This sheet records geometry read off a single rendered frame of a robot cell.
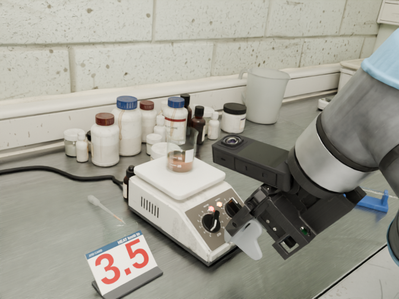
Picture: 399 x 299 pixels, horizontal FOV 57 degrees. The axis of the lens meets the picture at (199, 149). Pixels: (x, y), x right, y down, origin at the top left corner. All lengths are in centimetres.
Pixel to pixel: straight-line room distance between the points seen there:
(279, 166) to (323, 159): 7
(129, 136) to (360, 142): 61
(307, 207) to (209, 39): 81
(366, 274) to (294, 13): 99
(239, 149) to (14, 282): 35
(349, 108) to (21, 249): 50
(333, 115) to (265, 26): 99
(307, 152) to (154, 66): 74
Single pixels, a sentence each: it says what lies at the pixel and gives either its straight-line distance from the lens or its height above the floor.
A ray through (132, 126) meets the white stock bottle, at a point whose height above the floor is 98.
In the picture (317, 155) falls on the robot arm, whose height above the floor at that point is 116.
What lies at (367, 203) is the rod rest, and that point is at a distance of 83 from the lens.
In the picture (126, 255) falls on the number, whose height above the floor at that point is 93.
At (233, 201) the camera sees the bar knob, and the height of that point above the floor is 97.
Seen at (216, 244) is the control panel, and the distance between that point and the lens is 58.
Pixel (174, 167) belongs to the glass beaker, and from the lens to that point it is 62.
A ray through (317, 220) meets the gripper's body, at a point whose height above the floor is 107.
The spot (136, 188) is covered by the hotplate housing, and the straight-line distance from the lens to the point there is 64.
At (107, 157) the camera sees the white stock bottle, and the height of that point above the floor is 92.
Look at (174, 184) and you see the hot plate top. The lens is 60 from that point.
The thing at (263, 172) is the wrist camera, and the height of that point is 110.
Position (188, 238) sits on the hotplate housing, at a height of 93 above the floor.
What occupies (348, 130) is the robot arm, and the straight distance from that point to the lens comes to 33.
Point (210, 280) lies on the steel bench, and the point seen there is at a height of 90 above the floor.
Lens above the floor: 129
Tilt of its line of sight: 25 degrees down
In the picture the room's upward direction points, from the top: 6 degrees clockwise
